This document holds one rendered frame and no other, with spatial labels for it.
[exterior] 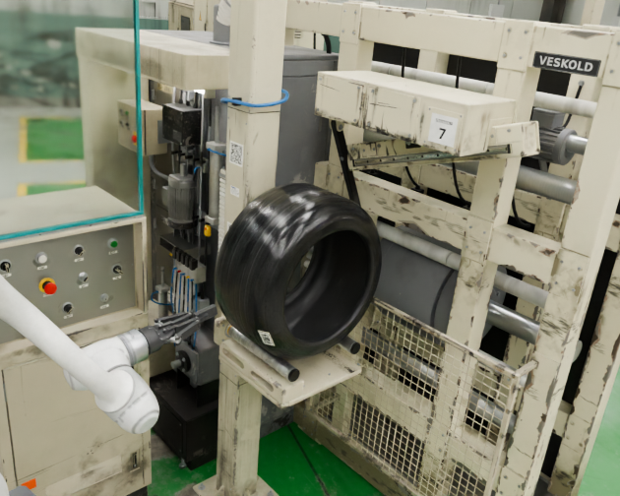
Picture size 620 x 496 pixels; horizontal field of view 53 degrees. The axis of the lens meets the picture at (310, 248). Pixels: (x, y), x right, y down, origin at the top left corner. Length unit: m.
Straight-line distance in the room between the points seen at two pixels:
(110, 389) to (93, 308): 0.80
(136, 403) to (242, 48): 1.10
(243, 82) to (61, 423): 1.34
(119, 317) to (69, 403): 0.34
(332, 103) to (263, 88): 0.24
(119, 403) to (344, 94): 1.15
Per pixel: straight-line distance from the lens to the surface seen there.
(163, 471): 3.00
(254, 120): 2.02
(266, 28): 2.00
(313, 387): 2.13
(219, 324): 2.18
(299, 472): 3.00
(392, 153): 2.11
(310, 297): 2.30
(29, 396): 2.30
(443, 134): 1.80
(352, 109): 2.03
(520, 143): 1.83
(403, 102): 1.88
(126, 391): 1.55
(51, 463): 2.50
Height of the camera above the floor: 2.03
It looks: 23 degrees down
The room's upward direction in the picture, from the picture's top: 5 degrees clockwise
